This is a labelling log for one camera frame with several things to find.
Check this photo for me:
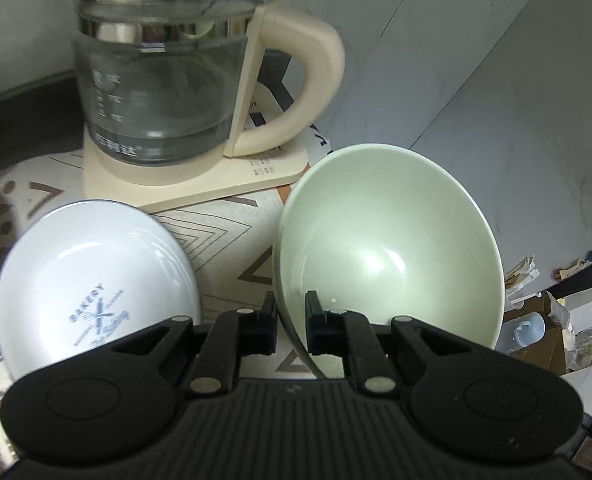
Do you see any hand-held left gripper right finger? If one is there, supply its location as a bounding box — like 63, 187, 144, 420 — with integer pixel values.
303, 290, 482, 396

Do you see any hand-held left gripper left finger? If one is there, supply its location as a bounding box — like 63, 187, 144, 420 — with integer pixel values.
110, 291, 279, 397

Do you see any pale green bowl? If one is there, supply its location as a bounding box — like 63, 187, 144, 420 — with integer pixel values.
273, 144, 505, 382

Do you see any white plate with blue print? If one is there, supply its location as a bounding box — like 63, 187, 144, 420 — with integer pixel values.
0, 200, 203, 387

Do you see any patterned tablecloth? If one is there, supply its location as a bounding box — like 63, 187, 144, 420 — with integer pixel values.
0, 149, 327, 480

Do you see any cream kettle base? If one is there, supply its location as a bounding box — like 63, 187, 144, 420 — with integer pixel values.
83, 82, 311, 214

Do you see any pale blue plastic bottle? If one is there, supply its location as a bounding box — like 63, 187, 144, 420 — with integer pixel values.
503, 312, 547, 357

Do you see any cardboard box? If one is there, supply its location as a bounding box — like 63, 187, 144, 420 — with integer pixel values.
501, 292, 569, 377

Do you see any glass kettle with cream handle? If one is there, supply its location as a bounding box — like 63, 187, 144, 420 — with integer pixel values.
68, 0, 347, 166

